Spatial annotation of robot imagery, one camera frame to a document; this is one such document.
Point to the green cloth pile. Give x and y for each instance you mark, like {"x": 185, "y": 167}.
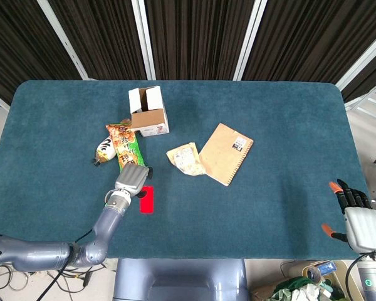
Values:
{"x": 297, "y": 290}

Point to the open white cardboard box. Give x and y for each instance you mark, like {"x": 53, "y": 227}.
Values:
{"x": 148, "y": 112}

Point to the green orange snack bag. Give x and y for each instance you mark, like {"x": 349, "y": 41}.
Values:
{"x": 127, "y": 144}

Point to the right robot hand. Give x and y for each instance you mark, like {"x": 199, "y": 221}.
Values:
{"x": 360, "y": 225}

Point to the white brown sauce bottle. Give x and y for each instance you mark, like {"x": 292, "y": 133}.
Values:
{"x": 106, "y": 150}

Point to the teal table cloth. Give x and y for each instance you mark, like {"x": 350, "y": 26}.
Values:
{"x": 238, "y": 213}

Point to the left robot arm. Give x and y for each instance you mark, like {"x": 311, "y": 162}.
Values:
{"x": 72, "y": 241}

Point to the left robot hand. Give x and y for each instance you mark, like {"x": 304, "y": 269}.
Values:
{"x": 131, "y": 180}

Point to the brown kraft notebook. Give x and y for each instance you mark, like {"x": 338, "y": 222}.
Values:
{"x": 225, "y": 153}

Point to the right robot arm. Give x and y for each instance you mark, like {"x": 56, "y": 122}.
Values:
{"x": 372, "y": 276}

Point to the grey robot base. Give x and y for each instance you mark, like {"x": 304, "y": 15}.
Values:
{"x": 181, "y": 279}

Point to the dark pleated curtain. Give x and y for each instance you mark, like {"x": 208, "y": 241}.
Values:
{"x": 194, "y": 37}

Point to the clear plastic food pouch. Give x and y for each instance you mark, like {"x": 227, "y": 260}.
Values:
{"x": 185, "y": 158}

